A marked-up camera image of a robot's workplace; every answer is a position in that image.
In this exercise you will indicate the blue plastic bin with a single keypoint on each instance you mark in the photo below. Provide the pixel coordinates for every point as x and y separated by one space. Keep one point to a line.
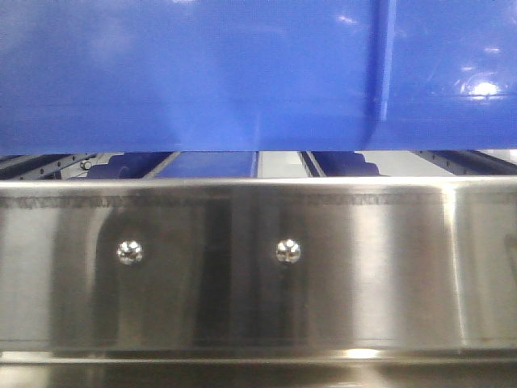
131 76

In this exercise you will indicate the blue conveyor belt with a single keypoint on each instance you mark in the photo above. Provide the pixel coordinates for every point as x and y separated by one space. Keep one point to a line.
253 164

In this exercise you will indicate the right round-head steel bolt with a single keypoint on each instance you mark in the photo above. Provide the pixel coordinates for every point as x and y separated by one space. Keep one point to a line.
288 251

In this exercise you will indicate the round-head steel bolt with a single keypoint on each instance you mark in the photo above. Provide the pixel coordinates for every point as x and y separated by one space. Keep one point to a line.
288 251
130 252

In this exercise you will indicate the left round-head steel bolt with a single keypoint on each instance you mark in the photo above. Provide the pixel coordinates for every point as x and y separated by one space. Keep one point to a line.
130 252

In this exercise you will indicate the stainless steel conveyor side rail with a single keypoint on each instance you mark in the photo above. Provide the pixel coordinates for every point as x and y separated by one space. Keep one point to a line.
402 282

